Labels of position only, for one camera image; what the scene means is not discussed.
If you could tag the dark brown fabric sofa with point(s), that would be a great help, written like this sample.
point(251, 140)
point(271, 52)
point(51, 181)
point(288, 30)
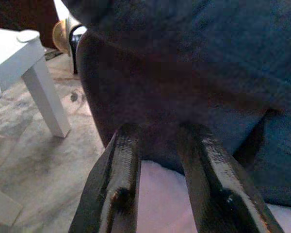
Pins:
point(184, 48)

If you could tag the white square-legged table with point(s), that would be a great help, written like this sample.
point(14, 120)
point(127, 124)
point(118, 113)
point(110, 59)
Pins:
point(12, 53)

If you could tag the beige patterned rug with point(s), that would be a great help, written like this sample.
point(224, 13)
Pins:
point(38, 157)

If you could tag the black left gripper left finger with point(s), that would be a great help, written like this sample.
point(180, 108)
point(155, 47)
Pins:
point(121, 165)

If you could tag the round wooden object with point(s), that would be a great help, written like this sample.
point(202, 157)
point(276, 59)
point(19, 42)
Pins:
point(59, 36)

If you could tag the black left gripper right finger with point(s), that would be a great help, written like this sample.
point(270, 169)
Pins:
point(208, 174)

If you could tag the pale pink pillow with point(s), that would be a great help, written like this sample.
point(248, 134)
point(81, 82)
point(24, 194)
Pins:
point(165, 206)

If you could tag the white flat board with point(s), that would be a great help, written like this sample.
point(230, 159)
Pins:
point(2, 206)

